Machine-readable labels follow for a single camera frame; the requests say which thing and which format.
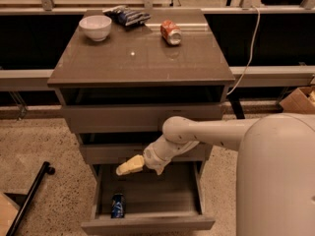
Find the cardboard box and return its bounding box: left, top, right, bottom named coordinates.
left=280, top=87, right=315, bottom=114

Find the white ceramic bowl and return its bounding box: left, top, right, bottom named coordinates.
left=79, top=15, right=112, bottom=41

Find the grey bottom drawer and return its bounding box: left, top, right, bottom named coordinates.
left=82, top=161, right=215, bottom=236

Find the grey top drawer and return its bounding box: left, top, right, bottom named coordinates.
left=62, top=86, right=223, bottom=134

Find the blue chip bag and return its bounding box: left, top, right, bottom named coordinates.
left=103, top=6, right=151, bottom=27

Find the orange soda can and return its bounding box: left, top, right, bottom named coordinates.
left=160, top=20, right=182, bottom=45

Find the black table leg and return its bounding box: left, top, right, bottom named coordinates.
left=227, top=93, right=245, bottom=119

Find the grey drawer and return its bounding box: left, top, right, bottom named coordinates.
left=62, top=86, right=223, bottom=134
left=76, top=129, right=216, bottom=165
left=82, top=161, right=215, bottom=236

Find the grey drawer cabinet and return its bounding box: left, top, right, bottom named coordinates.
left=47, top=8, right=236, bottom=169

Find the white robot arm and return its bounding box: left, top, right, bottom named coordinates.
left=116, top=113, right=315, bottom=236

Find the blue pepsi can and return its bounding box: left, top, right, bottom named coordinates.
left=111, top=193, right=125, bottom=218

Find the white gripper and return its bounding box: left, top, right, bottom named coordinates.
left=116, top=146, right=168, bottom=176

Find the grey middle drawer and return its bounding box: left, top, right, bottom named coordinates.
left=76, top=129, right=216, bottom=165

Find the white cable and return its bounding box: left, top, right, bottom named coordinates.
left=226, top=5, right=261, bottom=96

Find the wooden board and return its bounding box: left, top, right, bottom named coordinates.
left=0, top=192, right=20, bottom=236

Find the black metal bar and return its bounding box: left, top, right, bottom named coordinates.
left=6, top=161, right=55, bottom=236

